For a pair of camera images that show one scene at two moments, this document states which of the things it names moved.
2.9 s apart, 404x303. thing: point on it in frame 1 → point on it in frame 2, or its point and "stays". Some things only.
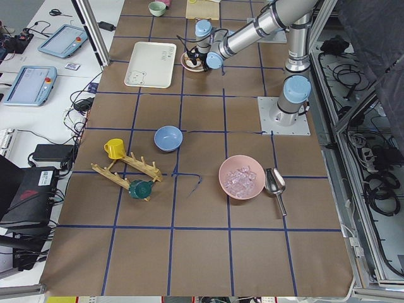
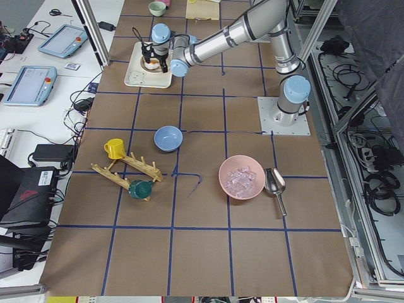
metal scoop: (275, 184) stays
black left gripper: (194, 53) → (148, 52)
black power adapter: (105, 25) stays
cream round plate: (192, 69) → (156, 70)
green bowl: (157, 8) stays
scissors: (56, 12) stays
